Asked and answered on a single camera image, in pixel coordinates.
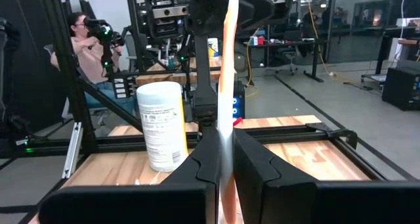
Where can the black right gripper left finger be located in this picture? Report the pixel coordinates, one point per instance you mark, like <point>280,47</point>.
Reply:
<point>131,206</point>

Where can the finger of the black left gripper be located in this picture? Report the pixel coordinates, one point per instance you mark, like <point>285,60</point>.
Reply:
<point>206,7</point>

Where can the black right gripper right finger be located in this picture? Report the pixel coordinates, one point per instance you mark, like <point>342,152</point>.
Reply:
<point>311,204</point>

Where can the thick orange white toothbrush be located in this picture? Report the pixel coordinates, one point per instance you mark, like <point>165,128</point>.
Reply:
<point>226,69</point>

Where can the wooden station table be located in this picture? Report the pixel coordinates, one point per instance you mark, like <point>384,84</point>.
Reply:
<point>164,77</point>

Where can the white yellow canister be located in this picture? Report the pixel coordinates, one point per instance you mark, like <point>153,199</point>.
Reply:
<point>213,48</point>

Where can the red white box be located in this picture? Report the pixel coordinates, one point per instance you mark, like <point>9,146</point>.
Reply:
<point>257,40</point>

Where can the black table clamp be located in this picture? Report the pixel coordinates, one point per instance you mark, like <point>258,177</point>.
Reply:
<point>351,137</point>

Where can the white wipes canister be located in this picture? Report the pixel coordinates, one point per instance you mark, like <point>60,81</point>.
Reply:
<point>160,119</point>

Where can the grey office chair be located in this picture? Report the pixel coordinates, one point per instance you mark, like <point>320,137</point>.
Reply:
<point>288,56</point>

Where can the black computer tower blue lights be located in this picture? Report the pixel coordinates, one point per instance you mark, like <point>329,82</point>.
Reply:
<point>239,102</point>

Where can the black desk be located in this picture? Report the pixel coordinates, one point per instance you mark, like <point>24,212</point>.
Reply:
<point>315,63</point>

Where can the person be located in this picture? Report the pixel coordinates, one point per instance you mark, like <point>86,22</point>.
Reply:
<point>88,59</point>

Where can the wooden top work table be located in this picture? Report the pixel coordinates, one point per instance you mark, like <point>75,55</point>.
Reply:
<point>408,41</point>

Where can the black camera unit silver front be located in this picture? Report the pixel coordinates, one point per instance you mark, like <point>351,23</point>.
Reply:
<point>170,12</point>

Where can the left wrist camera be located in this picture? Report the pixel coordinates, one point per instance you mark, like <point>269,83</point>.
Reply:
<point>279,10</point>

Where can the silver aluminium bracket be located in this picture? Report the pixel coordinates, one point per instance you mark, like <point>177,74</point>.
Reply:
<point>72,151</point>

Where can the black frame post with brace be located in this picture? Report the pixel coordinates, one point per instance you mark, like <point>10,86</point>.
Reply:
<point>64,53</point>

